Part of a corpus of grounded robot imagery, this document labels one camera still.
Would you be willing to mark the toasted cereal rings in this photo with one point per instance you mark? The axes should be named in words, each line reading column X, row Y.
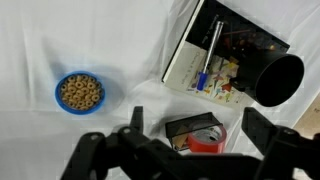
column 81, row 91

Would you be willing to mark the brown cardboard table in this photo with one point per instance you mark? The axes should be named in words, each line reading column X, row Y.
column 310, row 120

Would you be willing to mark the red tape roll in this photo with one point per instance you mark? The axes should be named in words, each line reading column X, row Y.
column 206, row 141

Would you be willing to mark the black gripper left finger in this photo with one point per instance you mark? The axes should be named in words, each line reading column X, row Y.
column 137, row 118

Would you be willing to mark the red and black object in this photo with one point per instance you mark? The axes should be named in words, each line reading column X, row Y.
column 176, row 128

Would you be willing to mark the silver marker with blue cap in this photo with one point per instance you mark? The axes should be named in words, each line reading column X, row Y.
column 210, row 53

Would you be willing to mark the blue bowl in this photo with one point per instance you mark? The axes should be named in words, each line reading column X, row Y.
column 59, row 100

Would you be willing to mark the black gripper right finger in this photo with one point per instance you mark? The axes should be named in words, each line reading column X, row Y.
column 258, row 131

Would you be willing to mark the black mug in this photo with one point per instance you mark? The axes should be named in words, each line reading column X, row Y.
column 276, row 80

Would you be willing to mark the white tablecloth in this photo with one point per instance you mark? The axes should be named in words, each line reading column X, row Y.
column 83, row 40

